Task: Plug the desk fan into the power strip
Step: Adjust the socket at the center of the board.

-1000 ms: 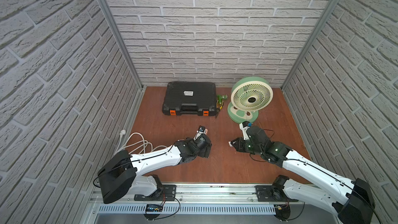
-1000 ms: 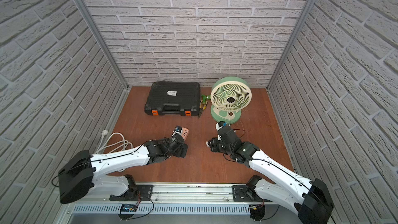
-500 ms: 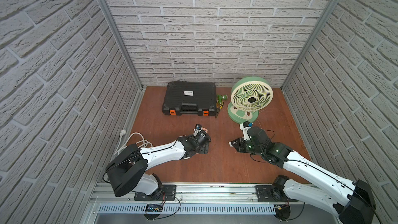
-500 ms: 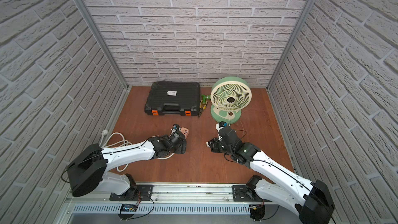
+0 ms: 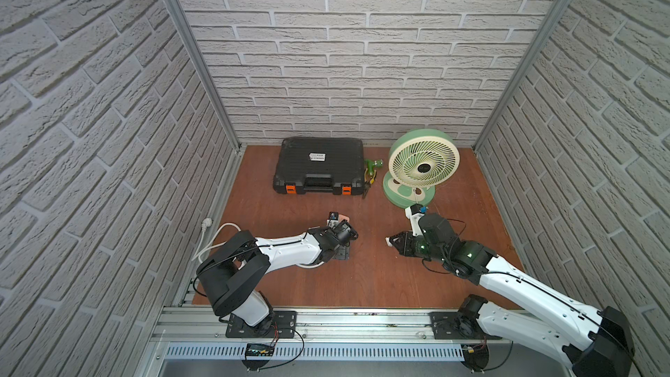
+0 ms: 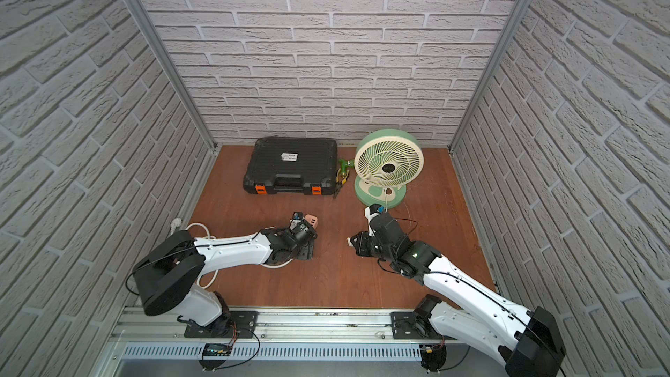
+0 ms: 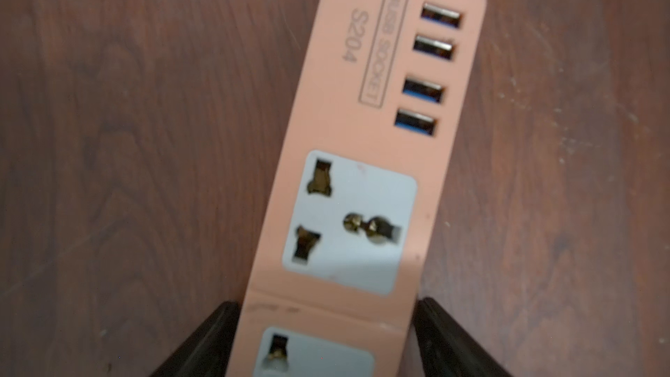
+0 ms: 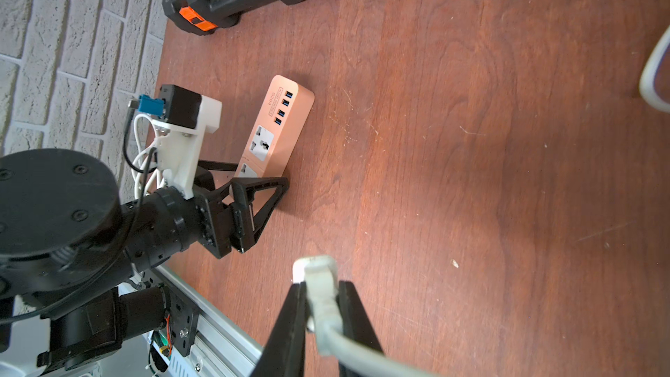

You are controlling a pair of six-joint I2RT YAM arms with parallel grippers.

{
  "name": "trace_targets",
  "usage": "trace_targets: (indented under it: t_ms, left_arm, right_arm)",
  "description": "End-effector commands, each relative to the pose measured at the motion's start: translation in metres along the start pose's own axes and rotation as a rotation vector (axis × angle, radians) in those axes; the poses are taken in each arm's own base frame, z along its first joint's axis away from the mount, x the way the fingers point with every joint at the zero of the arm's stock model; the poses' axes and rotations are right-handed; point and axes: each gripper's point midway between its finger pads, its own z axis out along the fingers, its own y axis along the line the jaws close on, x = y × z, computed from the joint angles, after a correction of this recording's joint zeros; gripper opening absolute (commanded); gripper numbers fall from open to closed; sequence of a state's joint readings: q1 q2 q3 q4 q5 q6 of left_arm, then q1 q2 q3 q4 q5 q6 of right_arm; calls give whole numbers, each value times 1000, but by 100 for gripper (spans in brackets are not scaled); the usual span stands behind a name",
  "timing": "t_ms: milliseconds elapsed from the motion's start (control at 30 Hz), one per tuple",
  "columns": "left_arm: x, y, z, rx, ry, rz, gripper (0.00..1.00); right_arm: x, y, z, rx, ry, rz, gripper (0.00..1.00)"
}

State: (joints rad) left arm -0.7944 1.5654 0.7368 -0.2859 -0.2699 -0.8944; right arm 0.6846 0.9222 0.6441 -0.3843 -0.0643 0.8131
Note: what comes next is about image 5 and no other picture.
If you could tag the black plastic tool case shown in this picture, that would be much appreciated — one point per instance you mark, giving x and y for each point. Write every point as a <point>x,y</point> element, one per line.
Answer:
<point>323,165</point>

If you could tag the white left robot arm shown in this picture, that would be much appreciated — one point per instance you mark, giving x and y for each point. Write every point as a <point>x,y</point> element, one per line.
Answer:
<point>229,277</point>

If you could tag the aluminium corner frame post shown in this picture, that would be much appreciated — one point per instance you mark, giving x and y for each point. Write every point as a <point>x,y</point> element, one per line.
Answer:
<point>536,46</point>
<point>187,36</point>

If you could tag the small green circuit board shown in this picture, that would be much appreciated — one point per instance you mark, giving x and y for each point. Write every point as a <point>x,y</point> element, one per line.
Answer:
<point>258,350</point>

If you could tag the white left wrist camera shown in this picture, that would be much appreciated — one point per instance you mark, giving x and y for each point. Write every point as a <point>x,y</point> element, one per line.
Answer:
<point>333,217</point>

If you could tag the aluminium corner frame post left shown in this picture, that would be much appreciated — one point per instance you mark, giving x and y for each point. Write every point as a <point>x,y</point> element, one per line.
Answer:
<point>187,36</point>

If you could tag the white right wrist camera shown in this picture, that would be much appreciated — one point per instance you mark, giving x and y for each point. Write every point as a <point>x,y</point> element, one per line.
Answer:
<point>414,213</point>

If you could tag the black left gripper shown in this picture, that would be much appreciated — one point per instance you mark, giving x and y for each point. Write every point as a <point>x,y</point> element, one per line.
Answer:
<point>345,232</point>

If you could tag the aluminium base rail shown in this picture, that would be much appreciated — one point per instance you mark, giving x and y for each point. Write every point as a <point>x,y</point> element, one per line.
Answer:
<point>192,341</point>

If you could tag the yellow handled pliers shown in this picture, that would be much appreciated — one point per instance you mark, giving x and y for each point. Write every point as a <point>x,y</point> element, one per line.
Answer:
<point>370,177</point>

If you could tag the green and cream desk fan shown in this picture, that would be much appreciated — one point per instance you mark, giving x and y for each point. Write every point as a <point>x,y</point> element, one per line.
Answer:
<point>419,161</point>

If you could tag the aluminium corner frame post right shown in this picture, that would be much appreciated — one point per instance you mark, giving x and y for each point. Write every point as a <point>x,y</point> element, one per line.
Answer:
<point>536,46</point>

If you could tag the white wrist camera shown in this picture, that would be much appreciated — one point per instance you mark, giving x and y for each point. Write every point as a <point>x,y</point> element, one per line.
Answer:
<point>414,213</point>
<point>333,217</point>

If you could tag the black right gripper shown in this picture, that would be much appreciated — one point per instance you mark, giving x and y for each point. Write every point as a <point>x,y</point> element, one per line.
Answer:
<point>402,247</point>

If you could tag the white strip plug on cable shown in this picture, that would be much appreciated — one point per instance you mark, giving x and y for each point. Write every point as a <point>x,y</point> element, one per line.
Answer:
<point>207,223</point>

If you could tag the green garden hose nozzle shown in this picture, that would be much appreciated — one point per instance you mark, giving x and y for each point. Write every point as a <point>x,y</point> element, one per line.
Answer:
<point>372,165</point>

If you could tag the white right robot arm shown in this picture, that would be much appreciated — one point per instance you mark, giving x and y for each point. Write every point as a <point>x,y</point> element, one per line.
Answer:
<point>588,340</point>

